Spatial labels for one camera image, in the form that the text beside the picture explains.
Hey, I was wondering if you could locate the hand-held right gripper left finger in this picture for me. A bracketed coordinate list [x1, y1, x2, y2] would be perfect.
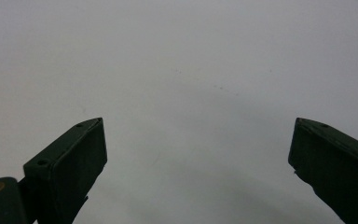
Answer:
[22, 117, 108, 224]

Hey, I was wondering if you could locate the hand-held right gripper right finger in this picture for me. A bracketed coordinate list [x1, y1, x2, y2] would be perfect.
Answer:
[287, 117, 358, 224]

